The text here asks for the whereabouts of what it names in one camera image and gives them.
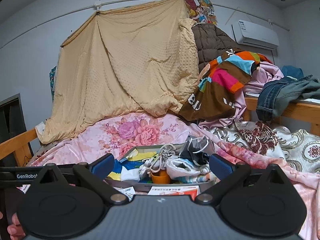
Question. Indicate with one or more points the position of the white air conditioner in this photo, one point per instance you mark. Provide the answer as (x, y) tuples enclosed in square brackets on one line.
[(255, 35)]

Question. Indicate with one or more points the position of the brown quilted jacket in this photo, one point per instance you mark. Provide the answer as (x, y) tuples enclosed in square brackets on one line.
[(210, 45)]

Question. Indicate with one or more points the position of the white wall conduit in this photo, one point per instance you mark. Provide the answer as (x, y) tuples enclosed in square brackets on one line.
[(97, 5)]

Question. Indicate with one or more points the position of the cartoon wall poster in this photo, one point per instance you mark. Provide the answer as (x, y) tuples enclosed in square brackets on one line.
[(202, 12)]

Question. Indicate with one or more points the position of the pastel striped white towel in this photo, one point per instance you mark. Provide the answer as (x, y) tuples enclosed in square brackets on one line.
[(180, 166)]

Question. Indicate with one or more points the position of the dark furniture panel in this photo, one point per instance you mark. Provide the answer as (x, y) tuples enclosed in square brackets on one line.
[(10, 130)]

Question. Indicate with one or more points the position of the person's left hand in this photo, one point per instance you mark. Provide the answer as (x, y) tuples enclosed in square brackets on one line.
[(16, 227)]

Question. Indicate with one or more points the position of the blue jeans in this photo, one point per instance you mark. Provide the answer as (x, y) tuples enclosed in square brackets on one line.
[(272, 92)]

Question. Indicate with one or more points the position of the pink floral blanket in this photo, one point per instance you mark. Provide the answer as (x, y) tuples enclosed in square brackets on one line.
[(140, 130)]

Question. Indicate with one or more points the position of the brown colourful striped cloth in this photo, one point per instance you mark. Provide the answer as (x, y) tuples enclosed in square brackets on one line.
[(220, 90)]

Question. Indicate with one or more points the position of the grey face mask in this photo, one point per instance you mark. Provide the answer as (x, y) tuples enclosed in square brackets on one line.
[(192, 145)]

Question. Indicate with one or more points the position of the orange and white carton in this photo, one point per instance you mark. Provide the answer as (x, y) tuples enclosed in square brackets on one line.
[(175, 191)]

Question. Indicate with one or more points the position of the orange cup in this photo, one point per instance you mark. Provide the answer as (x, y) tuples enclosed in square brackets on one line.
[(160, 178)]

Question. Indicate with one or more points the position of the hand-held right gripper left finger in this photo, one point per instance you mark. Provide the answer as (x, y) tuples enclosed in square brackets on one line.
[(102, 167)]

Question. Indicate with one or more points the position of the small blue wall poster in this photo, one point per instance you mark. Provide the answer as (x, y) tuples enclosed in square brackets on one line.
[(52, 82)]

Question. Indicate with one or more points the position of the beige dotted blanket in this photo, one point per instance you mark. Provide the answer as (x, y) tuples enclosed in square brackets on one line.
[(125, 67)]

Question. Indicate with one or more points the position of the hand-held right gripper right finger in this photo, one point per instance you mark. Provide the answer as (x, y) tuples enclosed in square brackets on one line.
[(222, 167)]

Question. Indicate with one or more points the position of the lilac sheet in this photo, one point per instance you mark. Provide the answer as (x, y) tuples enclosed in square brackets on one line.
[(265, 76)]

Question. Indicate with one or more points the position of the blue cloth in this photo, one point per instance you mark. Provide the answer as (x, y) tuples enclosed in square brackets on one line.
[(292, 72)]

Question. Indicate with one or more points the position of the grey box with frog print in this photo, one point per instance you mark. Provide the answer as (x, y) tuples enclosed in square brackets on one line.
[(127, 166)]

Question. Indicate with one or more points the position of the small white paper packet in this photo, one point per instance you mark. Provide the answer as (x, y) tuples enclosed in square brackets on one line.
[(127, 192)]

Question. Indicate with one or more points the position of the wooden bed frame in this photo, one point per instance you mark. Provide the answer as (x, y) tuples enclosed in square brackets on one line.
[(295, 110)]

